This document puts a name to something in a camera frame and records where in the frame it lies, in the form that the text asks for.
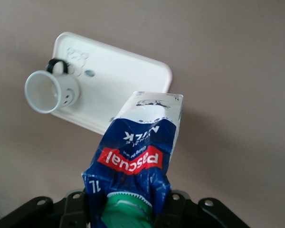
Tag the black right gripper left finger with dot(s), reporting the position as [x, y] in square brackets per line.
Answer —
[50, 216]

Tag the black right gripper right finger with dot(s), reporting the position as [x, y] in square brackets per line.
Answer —
[192, 216]

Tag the blue white milk carton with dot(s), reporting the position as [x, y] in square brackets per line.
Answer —
[137, 147]

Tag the cream rabbit print tray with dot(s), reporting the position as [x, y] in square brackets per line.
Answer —
[123, 71]

